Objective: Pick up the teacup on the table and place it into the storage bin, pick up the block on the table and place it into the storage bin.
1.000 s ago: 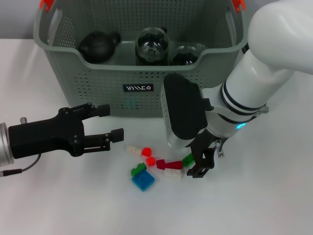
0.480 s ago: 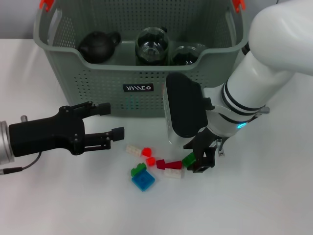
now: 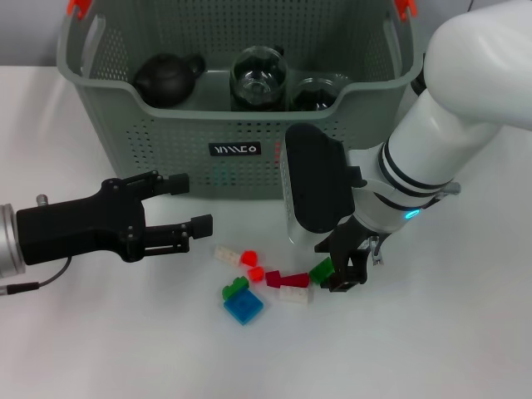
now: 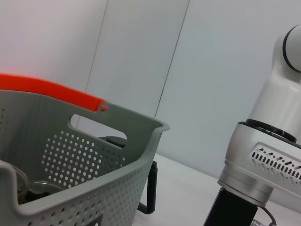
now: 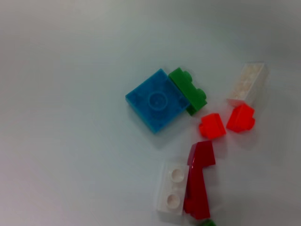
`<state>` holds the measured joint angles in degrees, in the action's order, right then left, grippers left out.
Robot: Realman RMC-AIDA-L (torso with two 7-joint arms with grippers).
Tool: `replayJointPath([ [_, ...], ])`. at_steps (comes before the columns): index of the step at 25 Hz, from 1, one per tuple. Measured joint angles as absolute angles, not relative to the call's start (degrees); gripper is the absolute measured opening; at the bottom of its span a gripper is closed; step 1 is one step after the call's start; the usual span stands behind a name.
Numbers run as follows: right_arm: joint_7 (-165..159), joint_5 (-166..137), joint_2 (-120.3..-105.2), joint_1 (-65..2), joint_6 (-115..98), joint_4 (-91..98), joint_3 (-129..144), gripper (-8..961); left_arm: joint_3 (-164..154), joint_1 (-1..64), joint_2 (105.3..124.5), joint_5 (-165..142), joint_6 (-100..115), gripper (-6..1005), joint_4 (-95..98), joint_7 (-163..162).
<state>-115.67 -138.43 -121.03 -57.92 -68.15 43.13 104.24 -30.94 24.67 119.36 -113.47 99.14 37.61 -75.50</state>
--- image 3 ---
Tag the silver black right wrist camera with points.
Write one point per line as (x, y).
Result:
(320, 183)

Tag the dark red toy brick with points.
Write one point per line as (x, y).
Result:
(291, 279)

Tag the blue square toy brick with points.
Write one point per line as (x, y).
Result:
(244, 307)

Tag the grey-green perforated storage bin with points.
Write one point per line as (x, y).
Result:
(174, 137)

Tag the small red toy brick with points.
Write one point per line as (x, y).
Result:
(249, 258)
(256, 274)

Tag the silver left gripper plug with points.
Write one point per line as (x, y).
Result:
(42, 200)

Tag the white two-stud toy brick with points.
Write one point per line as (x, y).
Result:
(296, 295)

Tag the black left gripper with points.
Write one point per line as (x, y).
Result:
(79, 226)

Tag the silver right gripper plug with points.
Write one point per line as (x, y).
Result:
(377, 249)

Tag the black bin logo label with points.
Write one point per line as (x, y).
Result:
(234, 149)

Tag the round glass jar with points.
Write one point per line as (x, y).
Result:
(257, 62)

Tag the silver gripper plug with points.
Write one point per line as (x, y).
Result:
(42, 200)
(377, 249)

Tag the small white toy brick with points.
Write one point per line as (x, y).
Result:
(228, 254)

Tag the small green toy brick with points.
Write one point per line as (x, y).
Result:
(232, 287)

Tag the black clay teapot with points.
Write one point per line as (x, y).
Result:
(164, 83)

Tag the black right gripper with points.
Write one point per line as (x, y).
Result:
(353, 237)

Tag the green rectangular toy brick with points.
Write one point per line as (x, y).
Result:
(321, 271)

